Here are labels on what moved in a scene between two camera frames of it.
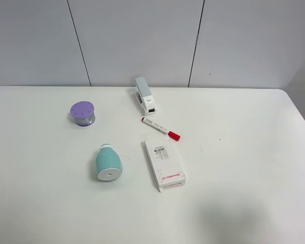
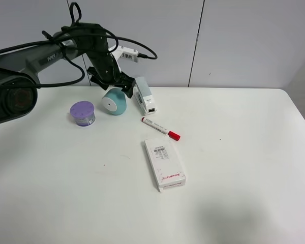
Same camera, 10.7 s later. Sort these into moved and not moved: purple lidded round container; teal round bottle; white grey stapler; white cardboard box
Moved: teal round bottle
Not moved: purple lidded round container; white grey stapler; white cardboard box
